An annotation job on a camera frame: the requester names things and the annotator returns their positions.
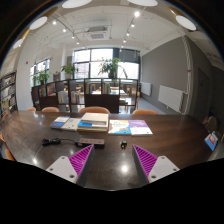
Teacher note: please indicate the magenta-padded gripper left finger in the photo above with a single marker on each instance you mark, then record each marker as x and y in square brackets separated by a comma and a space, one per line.
[63, 166]

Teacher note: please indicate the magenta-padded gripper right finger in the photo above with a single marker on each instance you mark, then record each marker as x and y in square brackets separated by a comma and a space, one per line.
[163, 166]

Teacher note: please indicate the purple and white book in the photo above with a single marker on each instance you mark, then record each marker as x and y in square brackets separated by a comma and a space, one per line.
[140, 127]

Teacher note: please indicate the blue and white thick book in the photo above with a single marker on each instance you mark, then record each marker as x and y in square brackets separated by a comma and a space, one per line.
[91, 125]

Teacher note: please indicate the blue printed book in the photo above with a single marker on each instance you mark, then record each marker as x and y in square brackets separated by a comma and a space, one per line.
[211, 140]

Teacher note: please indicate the orange chair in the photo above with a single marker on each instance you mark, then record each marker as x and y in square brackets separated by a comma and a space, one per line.
[94, 109]
[145, 112]
[50, 109]
[31, 109]
[9, 154]

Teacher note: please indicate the cream hardcover book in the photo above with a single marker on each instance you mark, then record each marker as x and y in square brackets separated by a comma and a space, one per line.
[95, 118]

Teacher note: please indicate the cyan and yellow programming book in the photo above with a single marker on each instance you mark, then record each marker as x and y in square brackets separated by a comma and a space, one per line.
[119, 127]

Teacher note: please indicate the dark wooden shelf unit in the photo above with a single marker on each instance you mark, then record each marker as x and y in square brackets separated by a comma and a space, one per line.
[101, 100]

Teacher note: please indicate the dark grey door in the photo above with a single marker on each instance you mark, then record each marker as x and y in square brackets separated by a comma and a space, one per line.
[201, 96]

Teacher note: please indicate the small green potted plant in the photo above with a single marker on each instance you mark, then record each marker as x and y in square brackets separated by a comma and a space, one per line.
[41, 76]

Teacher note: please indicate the medium green potted plant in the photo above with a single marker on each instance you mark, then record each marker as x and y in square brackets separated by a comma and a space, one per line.
[69, 70]

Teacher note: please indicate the side window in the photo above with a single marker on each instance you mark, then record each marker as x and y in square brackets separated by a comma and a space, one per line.
[41, 65]

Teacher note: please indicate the large green potted plant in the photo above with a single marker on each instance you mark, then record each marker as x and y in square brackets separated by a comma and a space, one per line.
[111, 66]

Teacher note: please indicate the large main window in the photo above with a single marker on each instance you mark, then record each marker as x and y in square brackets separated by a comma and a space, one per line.
[100, 55]

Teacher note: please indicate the ceiling air conditioner unit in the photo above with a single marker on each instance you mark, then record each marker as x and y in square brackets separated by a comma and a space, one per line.
[97, 34]

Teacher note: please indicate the round white ceiling lamps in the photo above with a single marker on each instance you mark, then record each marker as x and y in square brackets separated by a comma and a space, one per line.
[185, 22]

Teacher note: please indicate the ceiling track spotlights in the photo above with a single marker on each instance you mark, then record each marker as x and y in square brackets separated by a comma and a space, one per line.
[136, 14]

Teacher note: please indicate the large white wall radiator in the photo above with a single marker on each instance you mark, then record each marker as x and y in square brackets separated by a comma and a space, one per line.
[170, 97]

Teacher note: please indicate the small white wall radiator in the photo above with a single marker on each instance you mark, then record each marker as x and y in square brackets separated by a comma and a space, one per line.
[146, 88]

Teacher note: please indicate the wall bookshelf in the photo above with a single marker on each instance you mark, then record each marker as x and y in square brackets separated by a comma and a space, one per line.
[7, 95]

